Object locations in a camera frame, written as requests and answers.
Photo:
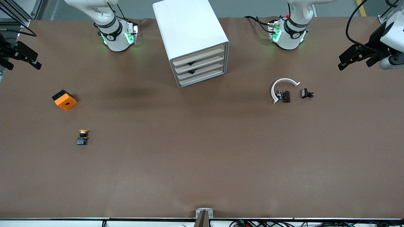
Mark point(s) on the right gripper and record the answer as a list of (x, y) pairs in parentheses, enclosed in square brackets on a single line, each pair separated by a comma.
[(3, 49)]

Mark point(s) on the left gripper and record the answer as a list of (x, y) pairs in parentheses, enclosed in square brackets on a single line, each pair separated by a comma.
[(376, 40)]

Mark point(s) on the yellow push button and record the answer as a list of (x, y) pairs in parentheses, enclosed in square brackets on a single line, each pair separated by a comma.
[(82, 138)]

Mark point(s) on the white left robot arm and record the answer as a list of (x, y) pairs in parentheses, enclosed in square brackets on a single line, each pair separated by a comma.
[(288, 39)]

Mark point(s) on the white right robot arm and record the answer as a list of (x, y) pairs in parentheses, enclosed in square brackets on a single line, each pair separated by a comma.
[(116, 37)]

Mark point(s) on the white drawer of red button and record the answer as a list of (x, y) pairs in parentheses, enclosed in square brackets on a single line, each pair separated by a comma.
[(205, 62)]

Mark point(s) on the white drawer of green button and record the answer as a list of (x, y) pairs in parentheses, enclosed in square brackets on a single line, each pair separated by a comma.
[(205, 69)]

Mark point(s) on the white lowest drawer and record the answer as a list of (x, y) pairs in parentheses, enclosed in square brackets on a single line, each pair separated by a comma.
[(205, 76)]

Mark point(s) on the white drawer cabinet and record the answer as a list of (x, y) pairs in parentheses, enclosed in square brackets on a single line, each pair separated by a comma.
[(186, 25)]

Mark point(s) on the orange box with round hole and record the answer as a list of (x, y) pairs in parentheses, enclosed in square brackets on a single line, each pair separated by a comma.
[(65, 101)]

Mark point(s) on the small black clip component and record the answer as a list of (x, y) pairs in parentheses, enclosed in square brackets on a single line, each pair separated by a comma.
[(305, 93)]

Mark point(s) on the dark brown small block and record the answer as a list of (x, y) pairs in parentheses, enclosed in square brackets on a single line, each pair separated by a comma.
[(286, 96)]

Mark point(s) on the small metallic connector part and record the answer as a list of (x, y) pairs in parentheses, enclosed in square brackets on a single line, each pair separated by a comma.
[(279, 94)]

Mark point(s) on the brown table mat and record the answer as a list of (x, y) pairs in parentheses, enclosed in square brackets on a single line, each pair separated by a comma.
[(202, 142)]

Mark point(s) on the aluminium frame profile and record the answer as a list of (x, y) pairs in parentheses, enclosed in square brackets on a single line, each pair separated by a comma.
[(383, 19), (22, 19)]

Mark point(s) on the grey metal bracket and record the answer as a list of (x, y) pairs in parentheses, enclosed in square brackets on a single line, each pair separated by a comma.
[(197, 212)]

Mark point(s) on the dark camera post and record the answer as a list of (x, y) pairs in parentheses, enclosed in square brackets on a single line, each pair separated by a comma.
[(202, 220)]

